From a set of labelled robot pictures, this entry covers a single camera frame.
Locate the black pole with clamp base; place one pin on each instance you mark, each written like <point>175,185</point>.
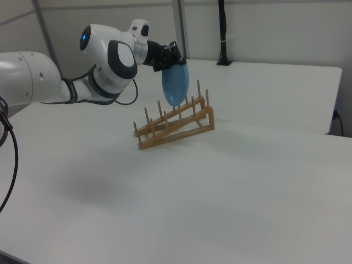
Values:
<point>223,35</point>

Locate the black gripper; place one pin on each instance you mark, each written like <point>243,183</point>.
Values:
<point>155,56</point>

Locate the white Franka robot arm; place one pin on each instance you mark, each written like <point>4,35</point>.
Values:
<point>35,79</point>

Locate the blue round plate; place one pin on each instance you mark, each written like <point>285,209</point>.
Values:
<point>175,85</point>

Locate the wooden plate rack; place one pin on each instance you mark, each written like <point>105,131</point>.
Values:
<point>176,129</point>

